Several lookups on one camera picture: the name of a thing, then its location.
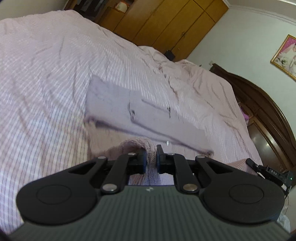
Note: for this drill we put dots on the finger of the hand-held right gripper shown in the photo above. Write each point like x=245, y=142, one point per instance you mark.
x=252, y=164

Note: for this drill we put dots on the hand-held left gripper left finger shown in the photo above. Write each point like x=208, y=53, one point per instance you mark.
x=143, y=162

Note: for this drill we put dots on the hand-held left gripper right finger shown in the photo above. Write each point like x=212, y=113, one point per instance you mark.
x=158, y=160

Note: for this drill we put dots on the lilac knitted cardigan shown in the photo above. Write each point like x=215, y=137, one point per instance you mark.
x=148, y=115

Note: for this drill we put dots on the dark wooden headboard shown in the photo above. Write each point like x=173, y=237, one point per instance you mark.
x=272, y=120

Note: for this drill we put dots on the pink cloth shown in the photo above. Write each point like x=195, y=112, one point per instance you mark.
x=245, y=113

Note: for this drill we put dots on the small black object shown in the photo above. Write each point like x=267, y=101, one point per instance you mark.
x=170, y=55

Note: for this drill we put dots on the bed with checked sheet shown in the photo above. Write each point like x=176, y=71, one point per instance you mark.
x=46, y=69

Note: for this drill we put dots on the wooden wardrobe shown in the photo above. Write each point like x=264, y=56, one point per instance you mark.
x=166, y=23

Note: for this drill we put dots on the white container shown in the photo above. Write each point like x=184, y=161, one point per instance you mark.
x=121, y=5

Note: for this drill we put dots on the framed wall picture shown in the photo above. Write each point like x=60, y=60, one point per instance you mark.
x=286, y=56

